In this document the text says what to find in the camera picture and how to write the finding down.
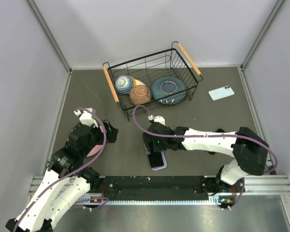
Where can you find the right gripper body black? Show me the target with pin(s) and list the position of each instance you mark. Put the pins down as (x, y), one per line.
(161, 145)

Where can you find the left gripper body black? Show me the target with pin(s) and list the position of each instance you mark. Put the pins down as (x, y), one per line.
(97, 138)

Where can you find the black screen smartphone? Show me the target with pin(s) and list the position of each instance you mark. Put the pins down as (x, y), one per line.
(155, 159)

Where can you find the light blue smartphone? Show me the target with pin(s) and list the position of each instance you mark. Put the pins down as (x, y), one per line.
(220, 93)

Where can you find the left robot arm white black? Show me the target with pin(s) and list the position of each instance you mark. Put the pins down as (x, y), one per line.
(63, 182)

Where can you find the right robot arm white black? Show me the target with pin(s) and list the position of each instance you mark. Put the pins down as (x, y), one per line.
(248, 151)

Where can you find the pink plate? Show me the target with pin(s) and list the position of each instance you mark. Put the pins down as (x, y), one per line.
(93, 122)

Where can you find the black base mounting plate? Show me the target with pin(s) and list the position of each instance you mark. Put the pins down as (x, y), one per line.
(161, 188)

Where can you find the brown ceramic bowl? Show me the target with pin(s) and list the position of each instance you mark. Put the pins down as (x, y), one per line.
(140, 94)

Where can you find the blue white patterned bowl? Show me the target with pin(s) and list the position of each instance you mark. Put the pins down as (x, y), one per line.
(124, 84)

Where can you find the teal ceramic plate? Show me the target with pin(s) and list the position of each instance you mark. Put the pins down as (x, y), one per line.
(168, 90)

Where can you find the yellow bowl in basket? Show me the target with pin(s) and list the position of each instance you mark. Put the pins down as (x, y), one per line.
(137, 82)

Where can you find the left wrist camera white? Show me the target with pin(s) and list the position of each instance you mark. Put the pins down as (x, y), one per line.
(86, 118)

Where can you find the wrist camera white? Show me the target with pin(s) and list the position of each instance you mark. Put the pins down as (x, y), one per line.
(86, 118)
(158, 119)

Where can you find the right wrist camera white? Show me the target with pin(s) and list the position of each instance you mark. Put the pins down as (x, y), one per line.
(158, 119)

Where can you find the aluminium frame rail front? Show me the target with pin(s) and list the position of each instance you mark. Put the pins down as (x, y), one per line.
(251, 185)

